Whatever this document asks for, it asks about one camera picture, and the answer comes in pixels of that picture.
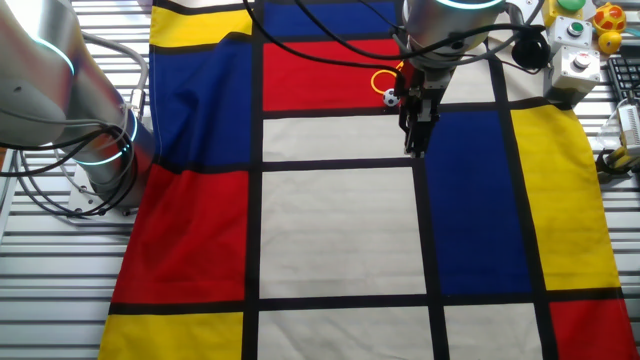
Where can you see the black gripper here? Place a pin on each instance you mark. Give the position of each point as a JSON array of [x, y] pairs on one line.
[[419, 102]]

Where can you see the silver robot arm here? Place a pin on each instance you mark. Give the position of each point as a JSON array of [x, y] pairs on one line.
[[40, 95]]

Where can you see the small soccer ball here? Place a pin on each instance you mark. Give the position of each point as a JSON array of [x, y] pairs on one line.
[[390, 98]]

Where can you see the colour block patterned cloth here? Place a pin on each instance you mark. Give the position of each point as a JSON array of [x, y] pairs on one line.
[[340, 230]]

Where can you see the grey box red white button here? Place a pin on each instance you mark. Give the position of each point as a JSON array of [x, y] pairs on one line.
[[575, 67]]

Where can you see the grey box green button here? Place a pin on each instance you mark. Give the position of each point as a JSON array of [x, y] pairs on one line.
[[570, 32]]

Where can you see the yellow box green button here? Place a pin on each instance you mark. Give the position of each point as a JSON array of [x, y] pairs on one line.
[[560, 9]]

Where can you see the yellow black clamp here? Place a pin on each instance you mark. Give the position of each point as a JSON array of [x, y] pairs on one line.
[[617, 162]]

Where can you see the white adapter box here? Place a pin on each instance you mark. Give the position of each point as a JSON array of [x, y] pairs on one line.
[[631, 130]]

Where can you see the black keyboard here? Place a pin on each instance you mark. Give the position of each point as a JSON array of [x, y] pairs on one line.
[[625, 75]]

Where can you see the orange yellow turtle toy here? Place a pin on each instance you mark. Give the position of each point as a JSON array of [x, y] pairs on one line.
[[610, 19]]

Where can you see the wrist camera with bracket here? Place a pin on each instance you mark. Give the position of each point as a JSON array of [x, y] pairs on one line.
[[530, 50]]

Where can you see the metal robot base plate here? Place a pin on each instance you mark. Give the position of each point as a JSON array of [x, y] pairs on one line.
[[80, 200]]

